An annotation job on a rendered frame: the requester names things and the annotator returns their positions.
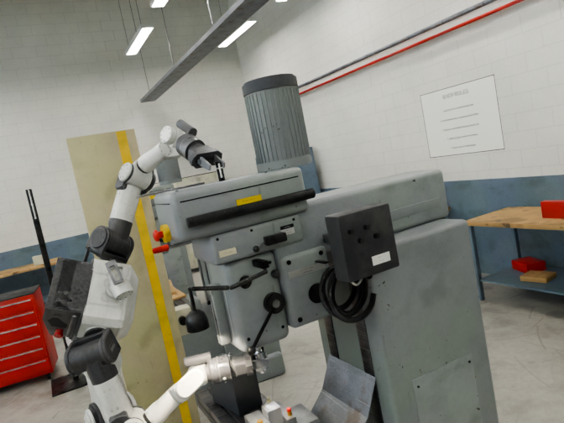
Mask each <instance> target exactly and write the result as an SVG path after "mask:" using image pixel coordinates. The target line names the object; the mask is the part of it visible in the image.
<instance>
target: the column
mask: <svg viewBox="0 0 564 423"><path fill-rule="evenodd" d="M394 238H395V243H396V248H397V254H398V258H399V266H398V267H395V268H392V269H389V270H386V271H384V272H381V273H378V274H374V275H373V277H372V279H367V278H366V279H367V281H368V297H367V299H366V302H365V304H364V306H363V308H362V310H361V311H360V312H359V313H358V314H356V315H355V316H358V315H360V314H362V313H363V311H364V310H365V309H366V307H367V306H368V303H369V300H370V294H371V293H375V294H377V295H376V297H377V298H376V301H375V305H374V308H373V310H372V311H371V312H370V314H369V315H368V316H367V317H366V318H365V319H363V320H362V321H359V322H356V323H346V322H344V321H340V320H339V319H338V318H336V317H334V316H332V315H330V316H327V317H324V318H322V319H320V320H318V324H319V328H320V333H321V340H322V345H323V350H324V354H325V359H326V366H327V363H328V359H329V355H330V354H331V355H332V356H334V357H336V358H339V359H341V360H342V361H344V362H346V363H349V364H351V365H352V366H354V367H356V368H358V369H360V370H362V371H364V372H365V373H368V374H370V375H372V376H374V377H375V378H376V381H375V385H374V390H373V398H372V402H371V406H370V410H369V414H368V419H367V421H366V423H499V418H498V412H497V406H496V401H495V396H494V386H493V380H492V374H491V369H490V364H489V358H488V349H487V343H486V337H485V332H484V326H483V316H482V311H481V306H480V299H479V294H478V284H477V279H476V274H475V268H474V262H473V252H472V247H471V242H470V236H469V231H468V225H467V221H465V220H463V219H437V220H434V221H431V222H427V223H423V224H420V225H418V226H415V227H410V228H407V229H405V230H401V231H398V232H394ZM351 288H352V286H351V283H348V282H344V281H341V280H338V281H337V282H336V288H335V301H336V303H337V305H338V306H340V305H342V304H343V303H345V302H346V301H347V299H348V297H349V296H350V294H351Z"/></svg>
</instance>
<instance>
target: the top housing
mask: <svg viewBox="0 0 564 423"><path fill-rule="evenodd" d="M304 189H305V186H304V181H303V177H302V172H301V169H300V168H299V167H290V168H286V169H281V170H273V171H268V172H263V173H260V172H259V173H255V174H251V175H244V176H239V177H235V178H231V179H227V180H224V181H215V182H211V183H207V184H203V185H196V186H192V187H187V188H183V189H179V190H175V191H167V192H163V193H159V194H157V195H156V196H155V197H154V203H155V207H156V211H157V215H158V219H159V225H160V226H161V225H164V224H167V225H168V227H169V229H170V234H171V239H173V240H176V241H180V242H183V243H185V242H189V241H192V240H196V239H199V238H204V237H208V236H211V235H215V234H218V233H222V232H228V231H231V230H234V229H238V228H241V227H247V226H251V225H254V224H258V223H261V222H267V221H270V220H274V219H277V218H281V217H286V216H289V215H293V214H296V213H300V212H304V211H306V210H307V208H308V203H307V200H304V201H298V202H295V203H291V204H288V205H283V206H277V207H275V208H271V209H268V210H262V211H258V212H255V213H251V214H250V213H249V214H248V215H247V214H246V215H242V216H239V217H233V218H230V219H227V220H226V219H225V220H221V221H218V222H213V223H209V224H206V225H201V226H198V227H193V228H188V227H187V225H186V218H187V217H193V216H196V215H197V216H198V215H201V214H206V213H209V212H214V211H218V210H219V211H220V210H221V209H227V208H229V207H233V206H239V205H240V206H241V205H242V204H248V203H251V202H255V201H261V200H264V199H268V198H272V197H276V196H282V195H285V194H290V193H293V192H297V191H303V190H304Z"/></svg>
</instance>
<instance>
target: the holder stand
mask: <svg viewBox="0 0 564 423"><path fill-rule="evenodd" d="M225 355H228V358H230V359H231V358H232V356H235V355H232V354H231V353H223V354H220V355H217V356H215V358H218V357H221V356H225ZM253 372H254V375H249V376H247V375H243V376H239V377H236V376H234V375H233V376H232V380H230V381H227V382H226V383H225V382H223V383H219V384H212V382H210V385H211V391H212V396H213V399H214V402H216V403H217V404H219V405H221V406H223V407H224V408H226V409H228V410H230V411H231V412H233V413H235V414H236V415H239V416H240V415H243V414H245V413H247V412H248V411H250V410H252V409H254V408H255V407H257V406H259V405H261V404H262V403H263V402H262V398H261V394H260V390H259V383H258V379H257V374H256V370H255V369H254V370H253Z"/></svg>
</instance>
